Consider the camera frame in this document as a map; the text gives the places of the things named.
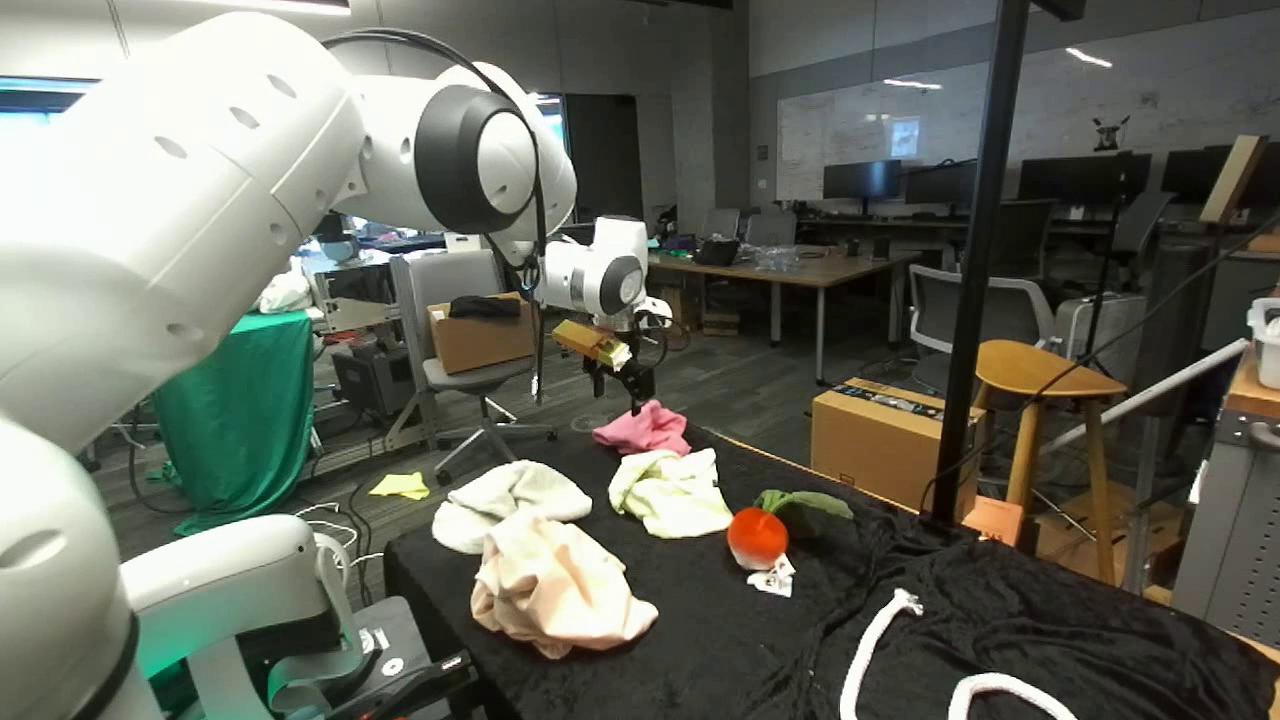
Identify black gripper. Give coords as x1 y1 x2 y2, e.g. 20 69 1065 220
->
612 315 674 412

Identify pink t-shirt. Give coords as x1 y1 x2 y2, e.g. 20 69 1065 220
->
591 395 697 459

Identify pale green t-shirt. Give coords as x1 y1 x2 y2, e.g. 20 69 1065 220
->
603 443 737 543

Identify white towel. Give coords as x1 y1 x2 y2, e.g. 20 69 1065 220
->
430 454 595 561

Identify peach t-shirt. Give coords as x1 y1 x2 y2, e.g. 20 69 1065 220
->
470 513 665 663

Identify red toy radish green leaves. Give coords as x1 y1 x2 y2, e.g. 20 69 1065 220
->
726 483 856 599

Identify grey workbench with wooden top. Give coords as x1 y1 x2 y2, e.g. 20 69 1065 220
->
1171 351 1280 655

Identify plain cardboard box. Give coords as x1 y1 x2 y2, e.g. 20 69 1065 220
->
430 290 548 381

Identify wooden office desk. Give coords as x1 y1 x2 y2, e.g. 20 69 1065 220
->
650 248 895 390

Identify grey office chair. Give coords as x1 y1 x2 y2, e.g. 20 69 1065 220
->
383 252 564 483

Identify cardboard box with black tape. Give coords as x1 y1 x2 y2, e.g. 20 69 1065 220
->
809 370 992 517

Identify yellow cloth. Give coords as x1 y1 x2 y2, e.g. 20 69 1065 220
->
370 466 436 508

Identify black table cloth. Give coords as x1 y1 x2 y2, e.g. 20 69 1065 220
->
381 418 1280 720

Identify black computer monitor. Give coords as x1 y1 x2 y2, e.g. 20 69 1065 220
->
1018 147 1157 216
821 156 913 211
904 156 985 216
1161 138 1280 211

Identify black vertical pole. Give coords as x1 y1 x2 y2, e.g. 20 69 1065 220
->
926 0 1038 533

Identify white office chair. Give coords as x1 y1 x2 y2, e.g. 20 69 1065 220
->
910 258 1065 363

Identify green draped table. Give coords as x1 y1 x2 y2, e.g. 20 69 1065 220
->
143 312 320 524

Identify wooden stool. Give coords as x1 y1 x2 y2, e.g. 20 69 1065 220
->
974 334 1138 585

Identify silver metal pole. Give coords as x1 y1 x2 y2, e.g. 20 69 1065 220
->
1038 330 1255 454

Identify leaning wooden panel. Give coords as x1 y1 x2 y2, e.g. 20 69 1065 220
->
1198 130 1272 226

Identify tan wrist camera box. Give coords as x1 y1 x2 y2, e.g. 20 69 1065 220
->
551 315 634 376

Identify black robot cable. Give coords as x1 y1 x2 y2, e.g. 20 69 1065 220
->
315 22 551 412

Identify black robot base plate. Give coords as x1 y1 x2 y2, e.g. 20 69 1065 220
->
263 592 485 720

